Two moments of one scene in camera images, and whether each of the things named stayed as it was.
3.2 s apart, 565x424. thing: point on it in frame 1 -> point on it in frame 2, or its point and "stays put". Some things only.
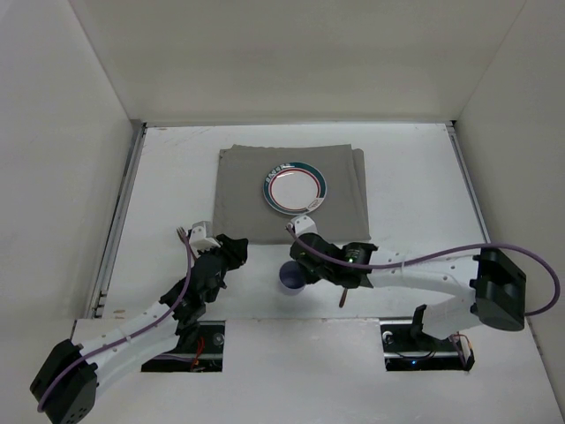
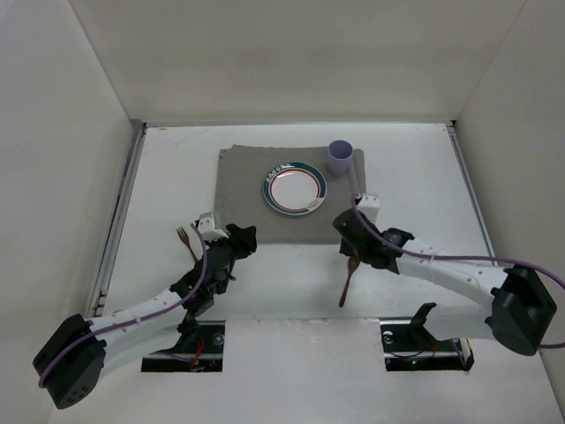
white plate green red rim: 295,188 stays put
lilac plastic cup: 292,278 -> 339,155
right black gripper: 306,254 -> 351,238
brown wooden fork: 181,233 stays put
